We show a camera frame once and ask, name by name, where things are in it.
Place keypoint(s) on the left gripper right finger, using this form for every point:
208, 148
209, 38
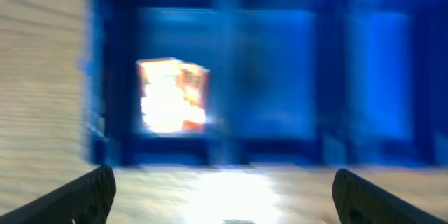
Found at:
367, 203

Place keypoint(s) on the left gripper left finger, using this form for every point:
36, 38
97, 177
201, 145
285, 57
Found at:
70, 203

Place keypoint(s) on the orange candy box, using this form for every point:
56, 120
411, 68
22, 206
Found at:
168, 101

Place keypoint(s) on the blue tray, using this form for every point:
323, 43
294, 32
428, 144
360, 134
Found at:
273, 77

